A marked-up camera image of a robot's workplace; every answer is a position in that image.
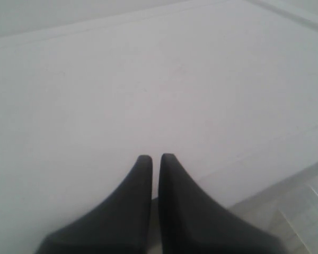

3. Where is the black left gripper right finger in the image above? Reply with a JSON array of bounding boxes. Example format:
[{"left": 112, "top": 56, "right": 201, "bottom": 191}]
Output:
[{"left": 158, "top": 153, "right": 282, "bottom": 253}]

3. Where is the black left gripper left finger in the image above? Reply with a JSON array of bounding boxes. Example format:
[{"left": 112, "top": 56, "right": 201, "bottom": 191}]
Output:
[{"left": 37, "top": 155, "right": 152, "bottom": 253}]

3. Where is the clear drawer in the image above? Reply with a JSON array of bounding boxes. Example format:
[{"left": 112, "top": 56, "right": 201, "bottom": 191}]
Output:
[{"left": 231, "top": 162, "right": 318, "bottom": 253}]

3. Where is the white plastic drawer cabinet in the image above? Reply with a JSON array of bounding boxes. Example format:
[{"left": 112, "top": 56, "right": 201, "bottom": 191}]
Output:
[{"left": 0, "top": 1, "right": 318, "bottom": 253}]

